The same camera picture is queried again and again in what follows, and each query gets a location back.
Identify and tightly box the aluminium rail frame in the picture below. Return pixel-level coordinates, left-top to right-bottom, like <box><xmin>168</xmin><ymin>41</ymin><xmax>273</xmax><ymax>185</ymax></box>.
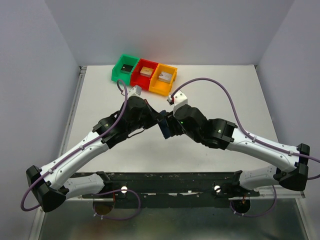
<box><xmin>28</xmin><ymin>65</ymin><xmax>88</xmax><ymax>240</ymax></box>

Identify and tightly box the yellow plastic bin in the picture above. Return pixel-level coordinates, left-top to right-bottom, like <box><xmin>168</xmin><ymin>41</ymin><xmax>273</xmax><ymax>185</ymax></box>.
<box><xmin>148</xmin><ymin>63</ymin><xmax>178</xmax><ymax>97</ymax></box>

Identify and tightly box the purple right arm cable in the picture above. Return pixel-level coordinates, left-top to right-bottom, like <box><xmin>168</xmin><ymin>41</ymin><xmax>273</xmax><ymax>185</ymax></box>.
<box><xmin>169</xmin><ymin>77</ymin><xmax>320</xmax><ymax>218</ymax></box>

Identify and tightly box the navy blue card holder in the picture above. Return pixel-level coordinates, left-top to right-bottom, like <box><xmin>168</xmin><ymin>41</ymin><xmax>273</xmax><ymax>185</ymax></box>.
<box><xmin>158</xmin><ymin>110</ymin><xmax>171</xmax><ymax>139</ymax></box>

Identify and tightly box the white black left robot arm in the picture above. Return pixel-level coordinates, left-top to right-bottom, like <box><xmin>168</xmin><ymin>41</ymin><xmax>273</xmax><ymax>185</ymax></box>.
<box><xmin>26</xmin><ymin>96</ymin><xmax>163</xmax><ymax>213</ymax></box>

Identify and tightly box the red plastic bin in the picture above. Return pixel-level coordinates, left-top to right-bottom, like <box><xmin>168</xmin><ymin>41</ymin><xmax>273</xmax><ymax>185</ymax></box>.
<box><xmin>130</xmin><ymin>58</ymin><xmax>158</xmax><ymax>91</ymax></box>

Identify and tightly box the metal block in red bin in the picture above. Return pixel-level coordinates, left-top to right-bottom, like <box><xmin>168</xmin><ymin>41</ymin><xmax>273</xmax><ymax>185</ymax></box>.
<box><xmin>140</xmin><ymin>66</ymin><xmax>154</xmax><ymax>77</ymax></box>

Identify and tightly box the metal block in green bin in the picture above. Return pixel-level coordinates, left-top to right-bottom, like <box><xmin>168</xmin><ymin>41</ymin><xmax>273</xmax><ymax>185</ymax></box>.
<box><xmin>120</xmin><ymin>64</ymin><xmax>133</xmax><ymax>74</ymax></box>

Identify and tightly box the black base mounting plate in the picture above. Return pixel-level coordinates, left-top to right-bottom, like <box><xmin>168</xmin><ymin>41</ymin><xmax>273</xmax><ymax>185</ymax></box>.
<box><xmin>51</xmin><ymin>171</ymin><xmax>276</xmax><ymax>210</ymax></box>

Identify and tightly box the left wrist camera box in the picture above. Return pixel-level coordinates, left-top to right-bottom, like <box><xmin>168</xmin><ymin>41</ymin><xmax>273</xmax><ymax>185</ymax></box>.
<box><xmin>128</xmin><ymin>85</ymin><xmax>142</xmax><ymax>97</ymax></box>

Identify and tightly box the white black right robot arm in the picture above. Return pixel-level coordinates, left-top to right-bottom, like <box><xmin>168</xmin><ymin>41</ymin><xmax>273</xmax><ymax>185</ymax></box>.
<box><xmin>161</xmin><ymin>104</ymin><xmax>310</xmax><ymax>191</ymax></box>

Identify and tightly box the metal block in yellow bin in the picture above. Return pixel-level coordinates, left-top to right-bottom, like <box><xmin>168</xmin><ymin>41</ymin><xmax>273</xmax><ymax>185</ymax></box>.
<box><xmin>158</xmin><ymin>71</ymin><xmax>173</xmax><ymax>83</ymax></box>

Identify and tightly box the green plastic bin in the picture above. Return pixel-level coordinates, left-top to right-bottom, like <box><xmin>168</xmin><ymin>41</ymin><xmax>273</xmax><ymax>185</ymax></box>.
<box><xmin>111</xmin><ymin>54</ymin><xmax>140</xmax><ymax>86</ymax></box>

